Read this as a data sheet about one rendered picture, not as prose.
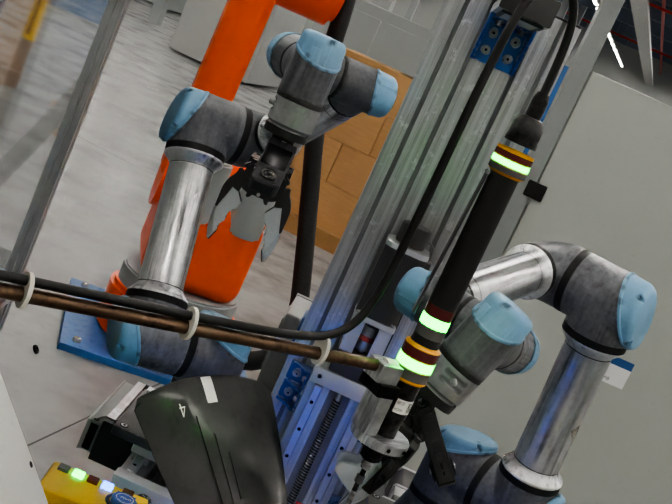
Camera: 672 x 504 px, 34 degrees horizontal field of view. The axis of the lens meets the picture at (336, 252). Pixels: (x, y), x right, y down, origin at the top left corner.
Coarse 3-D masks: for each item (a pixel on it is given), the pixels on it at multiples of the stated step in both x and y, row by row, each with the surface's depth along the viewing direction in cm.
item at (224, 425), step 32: (192, 384) 128; (224, 384) 132; (256, 384) 137; (160, 416) 124; (192, 416) 127; (224, 416) 130; (256, 416) 134; (160, 448) 123; (192, 448) 125; (224, 448) 128; (256, 448) 131; (192, 480) 124; (224, 480) 126; (256, 480) 129
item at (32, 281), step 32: (576, 0) 116; (512, 32) 113; (448, 160) 116; (416, 224) 117; (32, 288) 96; (64, 288) 99; (384, 288) 118; (192, 320) 107; (224, 320) 109; (352, 320) 118
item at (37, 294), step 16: (0, 288) 95; (16, 288) 96; (32, 304) 98; (48, 304) 98; (64, 304) 99; (80, 304) 100; (96, 304) 101; (128, 320) 103; (144, 320) 104; (160, 320) 105; (176, 320) 106; (208, 336) 109; (224, 336) 110; (240, 336) 111; (256, 336) 112; (288, 352) 115; (304, 352) 116; (320, 352) 117; (336, 352) 119; (368, 368) 122
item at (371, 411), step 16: (384, 368) 122; (400, 368) 123; (368, 384) 124; (384, 384) 123; (368, 400) 125; (384, 400) 124; (368, 416) 124; (384, 416) 125; (352, 432) 126; (368, 432) 124; (400, 432) 130; (384, 448) 124; (400, 448) 125
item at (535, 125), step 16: (544, 96) 119; (528, 112) 119; (512, 128) 119; (528, 128) 118; (528, 144) 119; (400, 384) 125; (400, 400) 125; (400, 416) 126; (384, 432) 126; (368, 448) 127
